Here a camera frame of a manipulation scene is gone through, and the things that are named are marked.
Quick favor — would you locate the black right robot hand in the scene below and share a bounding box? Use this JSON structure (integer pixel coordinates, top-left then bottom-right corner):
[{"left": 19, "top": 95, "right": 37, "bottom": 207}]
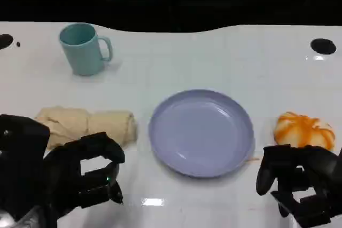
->
[{"left": 255, "top": 144, "right": 342, "bottom": 228}]

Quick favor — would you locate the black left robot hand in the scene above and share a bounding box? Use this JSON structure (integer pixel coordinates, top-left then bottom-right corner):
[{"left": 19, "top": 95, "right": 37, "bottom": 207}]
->
[{"left": 26, "top": 131, "right": 126, "bottom": 228}]

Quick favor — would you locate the orange and white bread roll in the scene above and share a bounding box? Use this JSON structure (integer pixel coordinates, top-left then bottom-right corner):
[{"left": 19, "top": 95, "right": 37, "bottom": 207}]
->
[{"left": 273, "top": 111, "right": 336, "bottom": 151}]

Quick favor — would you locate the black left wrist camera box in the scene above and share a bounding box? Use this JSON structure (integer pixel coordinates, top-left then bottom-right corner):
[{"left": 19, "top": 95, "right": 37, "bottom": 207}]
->
[{"left": 0, "top": 114, "right": 51, "bottom": 161}]

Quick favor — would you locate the pale green mug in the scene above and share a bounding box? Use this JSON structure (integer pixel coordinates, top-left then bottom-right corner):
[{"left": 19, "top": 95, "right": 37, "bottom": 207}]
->
[{"left": 59, "top": 22, "right": 113, "bottom": 76}]

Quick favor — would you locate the lilac plate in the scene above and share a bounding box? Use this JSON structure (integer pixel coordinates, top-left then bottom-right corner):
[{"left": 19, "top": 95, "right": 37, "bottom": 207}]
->
[{"left": 148, "top": 89, "right": 255, "bottom": 178}]

